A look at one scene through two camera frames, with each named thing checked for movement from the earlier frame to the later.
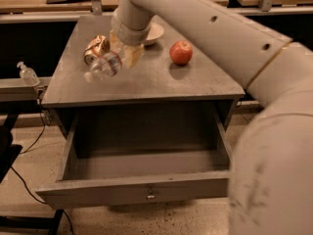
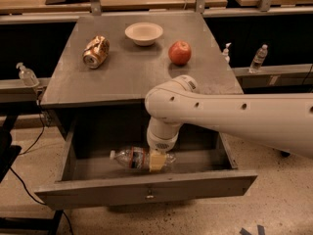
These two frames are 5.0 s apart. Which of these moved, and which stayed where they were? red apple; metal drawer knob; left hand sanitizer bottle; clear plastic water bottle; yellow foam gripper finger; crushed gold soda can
Moved: clear plastic water bottle; yellow foam gripper finger
Stayed: left hand sanitizer bottle; red apple; crushed gold soda can; metal drawer knob
